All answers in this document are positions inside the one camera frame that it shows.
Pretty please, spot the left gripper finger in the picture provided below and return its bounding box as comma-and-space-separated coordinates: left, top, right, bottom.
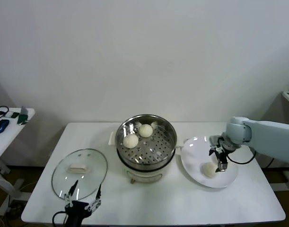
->
85, 184, 103, 212
64, 179, 79, 208

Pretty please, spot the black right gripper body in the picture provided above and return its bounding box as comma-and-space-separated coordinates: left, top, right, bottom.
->
214, 136, 239, 157

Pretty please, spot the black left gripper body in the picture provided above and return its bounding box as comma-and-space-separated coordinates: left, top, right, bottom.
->
64, 200, 92, 227

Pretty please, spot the white steamed baozi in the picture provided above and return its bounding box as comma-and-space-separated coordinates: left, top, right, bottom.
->
200, 162, 218, 178
138, 124, 153, 138
123, 134, 139, 149

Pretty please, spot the glass lid with cream handle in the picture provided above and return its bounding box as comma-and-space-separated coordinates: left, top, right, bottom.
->
51, 148, 109, 201

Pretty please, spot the steel perforated steamer basket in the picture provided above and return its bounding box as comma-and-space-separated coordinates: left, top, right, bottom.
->
108, 114, 184, 171

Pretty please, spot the white round plate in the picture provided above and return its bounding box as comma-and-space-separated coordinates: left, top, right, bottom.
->
181, 136, 239, 189

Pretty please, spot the white table base foot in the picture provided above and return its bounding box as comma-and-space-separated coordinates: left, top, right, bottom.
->
0, 178, 33, 216
273, 170, 289, 192

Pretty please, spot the white side table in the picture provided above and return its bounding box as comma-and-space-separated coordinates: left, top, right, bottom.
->
0, 107, 36, 190

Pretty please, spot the green and grey tool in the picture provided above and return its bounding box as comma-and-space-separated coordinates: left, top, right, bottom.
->
17, 105, 30, 125

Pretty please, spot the blue rounded device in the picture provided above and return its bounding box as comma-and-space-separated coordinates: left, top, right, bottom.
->
0, 119, 10, 135

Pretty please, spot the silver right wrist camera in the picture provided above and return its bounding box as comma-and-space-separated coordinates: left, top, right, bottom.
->
209, 134, 222, 145

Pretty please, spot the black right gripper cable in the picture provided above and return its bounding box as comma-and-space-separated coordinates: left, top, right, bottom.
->
226, 150, 258, 166

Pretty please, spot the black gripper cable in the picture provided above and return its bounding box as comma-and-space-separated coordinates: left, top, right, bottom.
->
226, 150, 258, 166
52, 211, 69, 227

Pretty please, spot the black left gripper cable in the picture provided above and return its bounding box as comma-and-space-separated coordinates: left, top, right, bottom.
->
52, 211, 69, 227

